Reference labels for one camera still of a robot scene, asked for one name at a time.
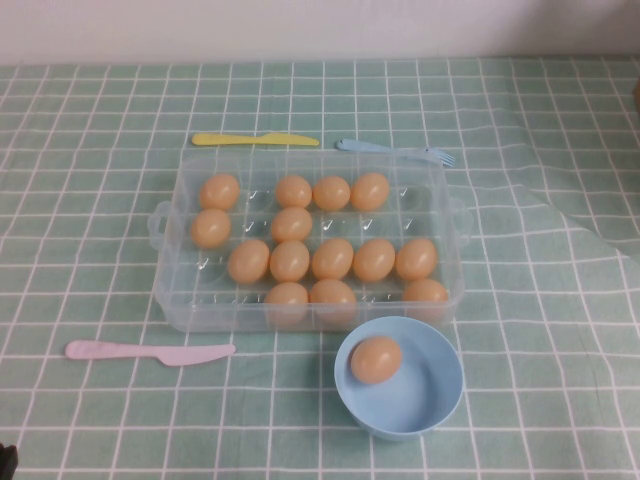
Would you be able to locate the green checked tablecloth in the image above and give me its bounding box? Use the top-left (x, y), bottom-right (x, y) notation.
top-left (0, 54), bottom-right (640, 480)

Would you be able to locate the pink plastic knife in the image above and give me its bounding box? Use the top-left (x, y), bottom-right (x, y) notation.
top-left (64, 339), bottom-right (237, 368)

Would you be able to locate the clear plastic egg box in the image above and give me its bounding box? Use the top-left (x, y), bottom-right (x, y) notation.
top-left (147, 144), bottom-right (474, 335)

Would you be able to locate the light blue plastic fork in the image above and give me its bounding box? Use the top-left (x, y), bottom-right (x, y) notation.
top-left (334, 138), bottom-right (457, 168)

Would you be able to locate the yellow plastic knife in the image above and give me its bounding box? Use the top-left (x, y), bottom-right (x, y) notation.
top-left (191, 132), bottom-right (321, 148)

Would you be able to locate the tan egg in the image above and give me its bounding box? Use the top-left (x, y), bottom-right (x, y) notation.
top-left (349, 335), bottom-right (403, 385)
top-left (199, 172), bottom-right (241, 211)
top-left (263, 281), bottom-right (310, 321)
top-left (274, 174), bottom-right (314, 210)
top-left (312, 174), bottom-right (352, 211)
top-left (190, 208), bottom-right (233, 250)
top-left (270, 206), bottom-right (314, 244)
top-left (402, 278), bottom-right (450, 319)
top-left (227, 238), bottom-right (272, 286)
top-left (269, 239), bottom-right (311, 283)
top-left (352, 238), bottom-right (397, 283)
top-left (349, 172), bottom-right (391, 212)
top-left (308, 278), bottom-right (358, 321)
top-left (311, 237), bottom-right (355, 281)
top-left (395, 237), bottom-right (440, 281)

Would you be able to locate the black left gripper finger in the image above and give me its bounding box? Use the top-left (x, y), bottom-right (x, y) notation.
top-left (0, 442), bottom-right (19, 480)

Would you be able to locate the light blue plastic bowl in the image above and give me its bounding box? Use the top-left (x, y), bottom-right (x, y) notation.
top-left (333, 314), bottom-right (465, 442)

